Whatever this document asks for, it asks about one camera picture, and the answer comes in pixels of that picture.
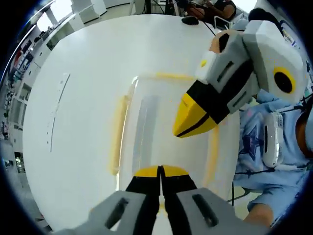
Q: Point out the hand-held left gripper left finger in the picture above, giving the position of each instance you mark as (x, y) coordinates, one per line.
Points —
(107, 215)

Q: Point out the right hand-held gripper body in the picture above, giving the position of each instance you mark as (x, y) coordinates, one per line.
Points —
(266, 49)

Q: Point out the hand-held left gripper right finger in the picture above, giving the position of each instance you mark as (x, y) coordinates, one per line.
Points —
(220, 215)

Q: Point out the long yellow plastic latch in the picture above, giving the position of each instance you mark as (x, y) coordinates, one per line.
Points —
(117, 134)

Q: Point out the clear plastic storage box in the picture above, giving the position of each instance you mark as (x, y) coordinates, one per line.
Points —
(159, 134)

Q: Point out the person's right hand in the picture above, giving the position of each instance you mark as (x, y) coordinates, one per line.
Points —
(215, 45)

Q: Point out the person in blue shirt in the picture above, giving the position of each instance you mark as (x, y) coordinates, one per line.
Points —
(252, 176)

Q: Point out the black computer mouse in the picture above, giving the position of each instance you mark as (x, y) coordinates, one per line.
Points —
(190, 20)

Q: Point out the white worn device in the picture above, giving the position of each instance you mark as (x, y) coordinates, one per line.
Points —
(272, 139)

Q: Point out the flat metal strip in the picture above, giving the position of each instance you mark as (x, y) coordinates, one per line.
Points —
(58, 98)

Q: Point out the white cabinet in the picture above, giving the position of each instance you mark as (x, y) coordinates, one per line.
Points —
(93, 11)

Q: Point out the white frame stand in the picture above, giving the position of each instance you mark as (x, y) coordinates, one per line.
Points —
(221, 23)

